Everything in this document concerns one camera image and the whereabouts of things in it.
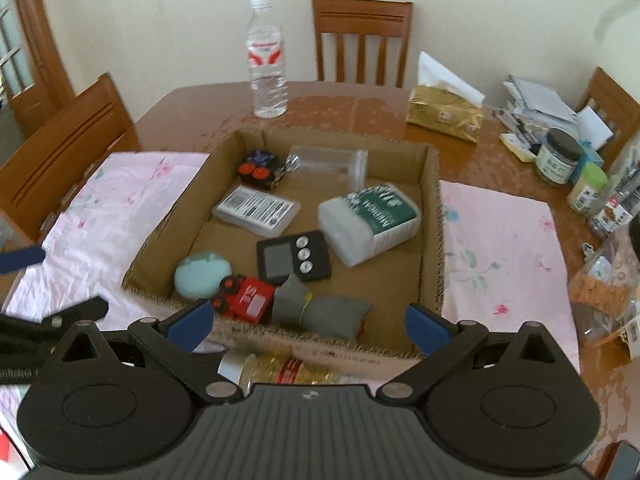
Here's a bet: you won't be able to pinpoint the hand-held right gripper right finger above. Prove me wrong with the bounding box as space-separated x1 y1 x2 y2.
377 302 566 401

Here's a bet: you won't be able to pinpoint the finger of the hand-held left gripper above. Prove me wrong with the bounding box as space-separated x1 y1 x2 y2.
0 244 47 276
30 296 110 333

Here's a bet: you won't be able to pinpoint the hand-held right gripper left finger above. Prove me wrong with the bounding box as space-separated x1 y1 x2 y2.
52 299 241 403

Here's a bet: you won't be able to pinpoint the red wooden toy train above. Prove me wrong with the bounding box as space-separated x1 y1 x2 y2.
211 274 278 322

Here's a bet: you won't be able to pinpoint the cardboard box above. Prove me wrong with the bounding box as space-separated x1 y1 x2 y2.
121 129 446 361

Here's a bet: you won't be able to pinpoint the glass jar with gold contents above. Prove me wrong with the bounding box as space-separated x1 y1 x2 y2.
216 349 373 395

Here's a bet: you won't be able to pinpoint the grey sock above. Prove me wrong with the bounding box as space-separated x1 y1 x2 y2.
270 275 375 343

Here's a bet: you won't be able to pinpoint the black digital timer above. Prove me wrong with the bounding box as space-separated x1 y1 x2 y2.
256 230 333 283

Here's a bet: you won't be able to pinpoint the white and green plastic box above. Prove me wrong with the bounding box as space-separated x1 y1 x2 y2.
317 182 422 267

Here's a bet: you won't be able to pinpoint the clear card case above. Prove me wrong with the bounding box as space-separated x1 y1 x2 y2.
211 185 302 238

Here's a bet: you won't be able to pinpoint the pink floral cloth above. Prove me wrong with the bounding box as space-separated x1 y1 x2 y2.
0 151 582 441

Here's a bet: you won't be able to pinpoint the wooden chair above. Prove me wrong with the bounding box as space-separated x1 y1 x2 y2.
0 72 143 241
311 0 414 88
575 66 640 171

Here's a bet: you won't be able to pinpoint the black toy car red wheels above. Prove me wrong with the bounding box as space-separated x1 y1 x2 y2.
237 149 287 191

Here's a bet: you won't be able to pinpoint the clear bag of snacks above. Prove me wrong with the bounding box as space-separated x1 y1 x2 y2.
567 240 640 356

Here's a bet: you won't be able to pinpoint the clear plastic container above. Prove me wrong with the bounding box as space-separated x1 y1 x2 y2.
286 145 370 192

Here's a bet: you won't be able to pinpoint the wooden door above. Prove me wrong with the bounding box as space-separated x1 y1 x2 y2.
0 0 76 136

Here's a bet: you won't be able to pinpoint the yellow notepad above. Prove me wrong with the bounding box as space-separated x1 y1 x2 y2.
500 132 538 163

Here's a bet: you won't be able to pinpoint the glass jar with dark lid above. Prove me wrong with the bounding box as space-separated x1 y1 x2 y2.
534 127 585 187

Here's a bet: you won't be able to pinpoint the green lid spice bottle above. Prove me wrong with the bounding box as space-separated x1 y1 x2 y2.
566 162 608 216

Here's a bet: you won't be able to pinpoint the gold tissue pack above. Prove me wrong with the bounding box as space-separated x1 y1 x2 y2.
405 51 486 145

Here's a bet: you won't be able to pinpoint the red label spice bottle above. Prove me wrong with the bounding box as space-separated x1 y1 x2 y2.
587 192 638 238

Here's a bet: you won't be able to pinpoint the clear water bottle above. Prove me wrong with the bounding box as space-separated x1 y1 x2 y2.
246 0 289 119

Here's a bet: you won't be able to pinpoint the bag of pens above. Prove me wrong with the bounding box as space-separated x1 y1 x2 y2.
607 145 640 201

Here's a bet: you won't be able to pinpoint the stack of white papers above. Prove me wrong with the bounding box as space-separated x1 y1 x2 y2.
492 74 616 151

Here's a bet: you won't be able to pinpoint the wooden chair back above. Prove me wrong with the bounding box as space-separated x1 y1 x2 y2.
311 0 414 88

